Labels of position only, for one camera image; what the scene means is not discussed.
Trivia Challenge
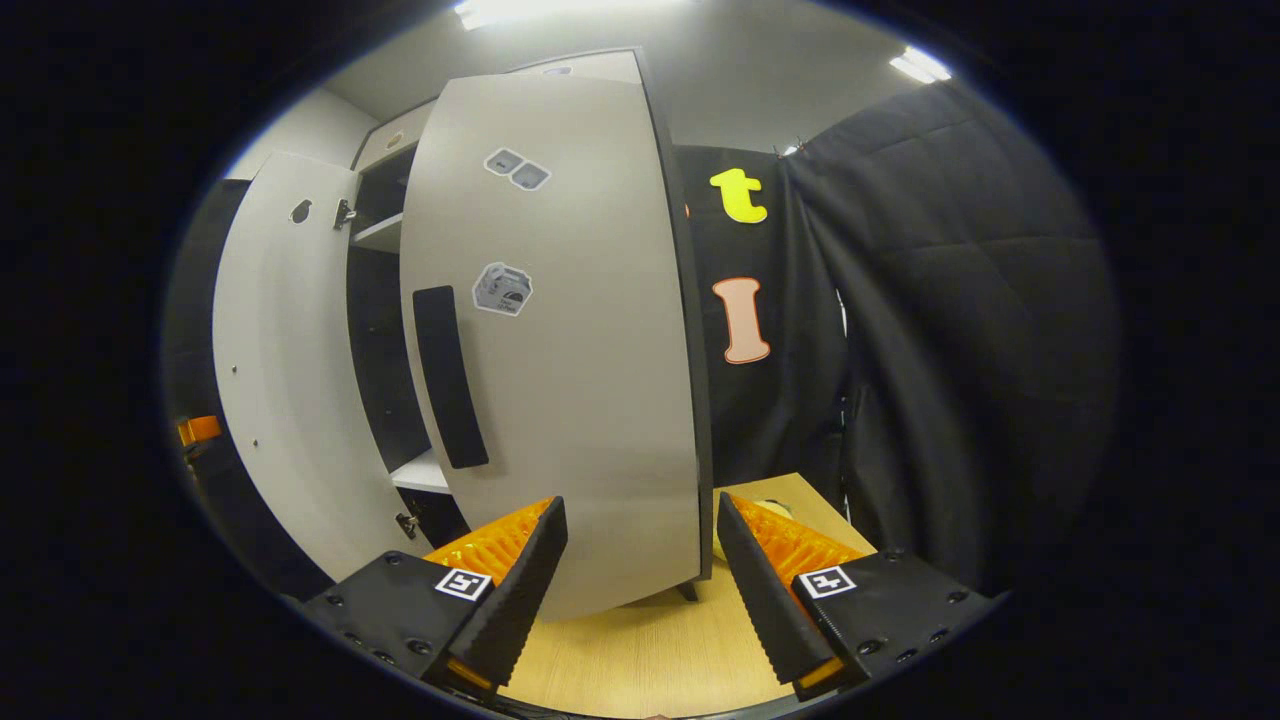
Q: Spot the ceiling light panel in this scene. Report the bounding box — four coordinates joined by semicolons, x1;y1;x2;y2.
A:
890;45;953;86
455;0;691;31

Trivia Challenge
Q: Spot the yellow plush ball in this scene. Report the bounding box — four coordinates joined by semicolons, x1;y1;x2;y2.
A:
712;498;793;561

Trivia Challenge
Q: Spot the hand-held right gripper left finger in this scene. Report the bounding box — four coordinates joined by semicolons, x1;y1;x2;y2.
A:
300;497;569;701

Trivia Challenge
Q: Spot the black backdrop cloth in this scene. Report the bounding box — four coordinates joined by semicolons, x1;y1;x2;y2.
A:
160;80;1121;601

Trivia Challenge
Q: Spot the white shoe cabinet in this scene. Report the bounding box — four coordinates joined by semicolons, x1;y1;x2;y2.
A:
345;48;716;606

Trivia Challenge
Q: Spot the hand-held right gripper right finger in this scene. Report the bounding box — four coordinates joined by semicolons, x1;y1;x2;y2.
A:
716;490;1001;701

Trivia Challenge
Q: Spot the white cabinet shelf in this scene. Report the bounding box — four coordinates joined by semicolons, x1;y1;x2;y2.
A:
390;450;451;496
350;212;406;254

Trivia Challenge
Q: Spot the white cabinet door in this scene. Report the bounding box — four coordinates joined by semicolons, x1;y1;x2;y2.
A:
212;150;421;583
400;48;713;623

